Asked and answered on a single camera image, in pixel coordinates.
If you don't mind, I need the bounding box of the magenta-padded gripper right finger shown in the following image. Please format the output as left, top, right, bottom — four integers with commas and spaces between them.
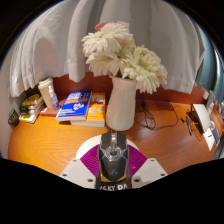
126, 144, 169, 190

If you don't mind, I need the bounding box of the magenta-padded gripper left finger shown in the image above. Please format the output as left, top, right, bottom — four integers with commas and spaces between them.
59, 143, 101, 190

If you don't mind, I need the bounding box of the grey gaming computer mouse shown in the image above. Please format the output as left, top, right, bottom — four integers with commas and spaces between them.
97, 130, 131, 183

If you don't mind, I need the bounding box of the round white yellow mouse pad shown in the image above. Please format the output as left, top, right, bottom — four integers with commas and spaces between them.
75, 134, 140, 192

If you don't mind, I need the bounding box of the black pen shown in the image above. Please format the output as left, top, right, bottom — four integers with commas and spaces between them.
185, 116, 194, 137

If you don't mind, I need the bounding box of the orange cover book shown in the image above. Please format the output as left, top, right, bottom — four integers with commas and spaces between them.
69, 92, 107, 128

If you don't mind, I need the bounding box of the red book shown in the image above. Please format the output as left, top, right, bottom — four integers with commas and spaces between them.
39, 106, 61, 117

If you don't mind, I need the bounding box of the blue cover book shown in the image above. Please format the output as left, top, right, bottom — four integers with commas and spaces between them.
55, 88, 93, 122

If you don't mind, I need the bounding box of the white ceramic vase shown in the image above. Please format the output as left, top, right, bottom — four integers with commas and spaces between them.
105, 75, 139, 132

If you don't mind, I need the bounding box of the yellow and white book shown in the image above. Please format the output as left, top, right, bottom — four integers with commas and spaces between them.
18, 110, 46, 125

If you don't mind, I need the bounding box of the white flat box device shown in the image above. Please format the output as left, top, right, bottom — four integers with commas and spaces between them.
190, 102, 213, 135

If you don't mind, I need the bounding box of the clear spray bottle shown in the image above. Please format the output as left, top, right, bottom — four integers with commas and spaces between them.
48, 85, 61, 112

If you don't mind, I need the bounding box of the dark grey book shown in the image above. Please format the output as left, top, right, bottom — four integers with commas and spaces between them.
19, 102, 45, 113

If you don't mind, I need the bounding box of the dark green mug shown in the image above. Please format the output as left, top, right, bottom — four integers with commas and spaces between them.
8, 108, 20, 129

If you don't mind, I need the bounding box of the yellow and black book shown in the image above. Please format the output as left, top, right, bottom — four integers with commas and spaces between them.
20, 93, 43, 108

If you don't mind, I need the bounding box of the white artificial flower bouquet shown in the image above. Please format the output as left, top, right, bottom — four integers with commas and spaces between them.
81, 20, 169, 95

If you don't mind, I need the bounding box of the white pleated curtain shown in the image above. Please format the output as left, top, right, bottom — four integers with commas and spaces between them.
6, 0, 206, 99

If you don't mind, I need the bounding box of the black cable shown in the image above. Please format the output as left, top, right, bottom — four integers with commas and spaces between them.
134, 92, 182, 131

